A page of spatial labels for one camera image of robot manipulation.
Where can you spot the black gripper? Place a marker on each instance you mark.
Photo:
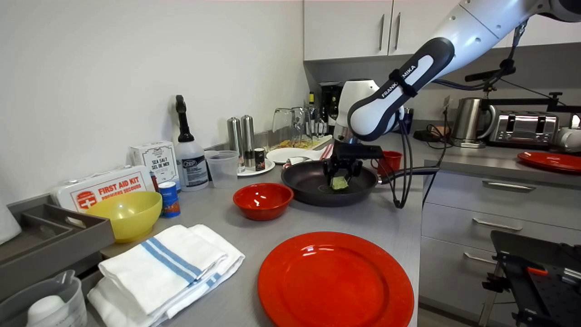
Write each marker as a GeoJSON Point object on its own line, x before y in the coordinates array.
{"type": "Point", "coordinates": [348, 160]}

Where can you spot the yellow green sponge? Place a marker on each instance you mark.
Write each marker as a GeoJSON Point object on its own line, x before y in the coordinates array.
{"type": "Point", "coordinates": [341, 181]}

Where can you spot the black frying pan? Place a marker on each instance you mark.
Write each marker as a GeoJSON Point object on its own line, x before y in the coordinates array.
{"type": "Point", "coordinates": [310, 187]}

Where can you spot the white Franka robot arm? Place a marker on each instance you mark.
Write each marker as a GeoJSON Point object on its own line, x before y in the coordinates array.
{"type": "Point", "coordinates": [382, 110]}

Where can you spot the white towel red stripe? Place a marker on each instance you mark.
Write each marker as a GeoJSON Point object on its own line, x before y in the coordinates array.
{"type": "Point", "coordinates": [302, 158]}

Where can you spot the red cup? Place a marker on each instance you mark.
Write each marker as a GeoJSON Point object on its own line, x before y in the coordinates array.
{"type": "Point", "coordinates": [393, 161]}

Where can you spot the yellow patterned mat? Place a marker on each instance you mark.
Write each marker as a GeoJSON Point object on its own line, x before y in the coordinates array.
{"type": "Point", "coordinates": [301, 143]}

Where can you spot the large white plate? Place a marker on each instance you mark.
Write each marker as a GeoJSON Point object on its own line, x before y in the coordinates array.
{"type": "Point", "coordinates": [284, 154]}

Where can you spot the upturned glass pitcher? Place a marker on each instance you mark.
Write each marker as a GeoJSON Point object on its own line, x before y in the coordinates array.
{"type": "Point", "coordinates": [310, 120]}
{"type": "Point", "coordinates": [284, 123]}

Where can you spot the black coffee machine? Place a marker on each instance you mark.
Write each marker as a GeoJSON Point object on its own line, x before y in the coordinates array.
{"type": "Point", "coordinates": [328, 101]}

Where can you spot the red bowl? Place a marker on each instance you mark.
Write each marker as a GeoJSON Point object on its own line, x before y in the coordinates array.
{"type": "Point", "coordinates": [264, 201]}

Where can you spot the small dark spice jar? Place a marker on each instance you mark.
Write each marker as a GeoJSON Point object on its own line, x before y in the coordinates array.
{"type": "Point", "coordinates": [261, 160]}

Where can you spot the dark blue container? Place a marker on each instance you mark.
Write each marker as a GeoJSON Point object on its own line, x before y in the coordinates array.
{"type": "Point", "coordinates": [410, 118]}

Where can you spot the small white plate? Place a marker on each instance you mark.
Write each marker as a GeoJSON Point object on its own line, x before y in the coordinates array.
{"type": "Point", "coordinates": [246, 172]}

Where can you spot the silver shaker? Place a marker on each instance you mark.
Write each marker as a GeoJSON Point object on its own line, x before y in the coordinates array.
{"type": "Point", "coordinates": [233, 132]}
{"type": "Point", "coordinates": [248, 136]}

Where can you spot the large red plate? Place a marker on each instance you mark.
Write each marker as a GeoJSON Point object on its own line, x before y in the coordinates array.
{"type": "Point", "coordinates": [333, 283]}

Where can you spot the clear plastic container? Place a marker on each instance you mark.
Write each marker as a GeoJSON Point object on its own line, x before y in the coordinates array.
{"type": "Point", "coordinates": [221, 163]}

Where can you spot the grey drawer cabinet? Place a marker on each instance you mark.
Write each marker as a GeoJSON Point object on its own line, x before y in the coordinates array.
{"type": "Point", "coordinates": [455, 241]}

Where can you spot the steel kettle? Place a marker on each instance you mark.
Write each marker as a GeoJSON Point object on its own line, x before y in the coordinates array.
{"type": "Point", "coordinates": [469, 120]}

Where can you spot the white spray bottle black nozzle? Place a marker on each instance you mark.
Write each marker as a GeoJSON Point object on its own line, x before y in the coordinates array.
{"type": "Point", "coordinates": [194, 163]}

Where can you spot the small blue can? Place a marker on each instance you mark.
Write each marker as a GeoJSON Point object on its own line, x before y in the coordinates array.
{"type": "Point", "coordinates": [170, 199]}

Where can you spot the small white printed box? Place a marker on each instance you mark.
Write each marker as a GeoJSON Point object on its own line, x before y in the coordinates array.
{"type": "Point", "coordinates": [157, 160]}

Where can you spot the silver toaster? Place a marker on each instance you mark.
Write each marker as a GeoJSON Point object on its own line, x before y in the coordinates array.
{"type": "Point", "coordinates": [524, 129]}

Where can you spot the folded white towel blue stripes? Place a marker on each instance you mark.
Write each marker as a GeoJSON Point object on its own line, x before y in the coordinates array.
{"type": "Point", "coordinates": [164, 272]}

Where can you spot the red plate with rim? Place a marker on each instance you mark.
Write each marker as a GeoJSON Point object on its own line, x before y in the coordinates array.
{"type": "Point", "coordinates": [551, 161]}

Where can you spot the yellow green bowl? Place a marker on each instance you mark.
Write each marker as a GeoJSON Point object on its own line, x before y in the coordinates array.
{"type": "Point", "coordinates": [125, 214]}

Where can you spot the white mug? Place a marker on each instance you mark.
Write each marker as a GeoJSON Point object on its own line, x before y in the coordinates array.
{"type": "Point", "coordinates": [573, 138]}

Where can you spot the black stand with red parts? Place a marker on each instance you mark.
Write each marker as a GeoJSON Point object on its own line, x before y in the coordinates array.
{"type": "Point", "coordinates": [546, 290]}

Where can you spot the white first aid kit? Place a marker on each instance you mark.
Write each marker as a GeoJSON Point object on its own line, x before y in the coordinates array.
{"type": "Point", "coordinates": [103, 187]}

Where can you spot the clear plastic measuring cup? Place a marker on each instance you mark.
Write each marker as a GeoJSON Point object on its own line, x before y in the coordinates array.
{"type": "Point", "coordinates": [66, 290]}

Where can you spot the grey tray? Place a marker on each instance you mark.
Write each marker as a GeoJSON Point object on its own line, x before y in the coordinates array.
{"type": "Point", "coordinates": [37, 241]}

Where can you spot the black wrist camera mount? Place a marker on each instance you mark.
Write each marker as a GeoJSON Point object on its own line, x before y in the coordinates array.
{"type": "Point", "coordinates": [361, 147]}

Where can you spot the white wall cabinets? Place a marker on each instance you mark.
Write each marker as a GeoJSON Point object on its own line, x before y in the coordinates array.
{"type": "Point", "coordinates": [346, 29]}

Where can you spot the black camera on mount arm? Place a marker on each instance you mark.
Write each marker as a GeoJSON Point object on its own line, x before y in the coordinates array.
{"type": "Point", "coordinates": [491, 72]}

